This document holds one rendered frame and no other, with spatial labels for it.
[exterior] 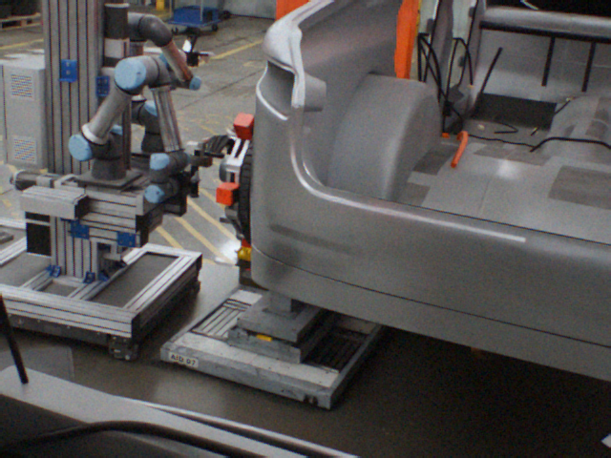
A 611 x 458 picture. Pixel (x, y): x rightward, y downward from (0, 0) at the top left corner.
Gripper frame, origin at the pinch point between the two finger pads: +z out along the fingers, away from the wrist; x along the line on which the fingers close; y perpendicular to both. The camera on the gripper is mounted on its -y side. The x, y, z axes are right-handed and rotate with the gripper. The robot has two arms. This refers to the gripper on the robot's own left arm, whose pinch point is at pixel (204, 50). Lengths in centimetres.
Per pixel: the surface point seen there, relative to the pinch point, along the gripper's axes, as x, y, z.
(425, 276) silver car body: 195, -3, -159
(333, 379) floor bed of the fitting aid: 149, 97, -84
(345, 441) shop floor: 170, 102, -111
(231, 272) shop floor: 43, 119, -3
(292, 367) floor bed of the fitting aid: 130, 99, -86
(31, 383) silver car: 189, -38, -303
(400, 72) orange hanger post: 49, 18, 170
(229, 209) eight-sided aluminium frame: 88, 36, -93
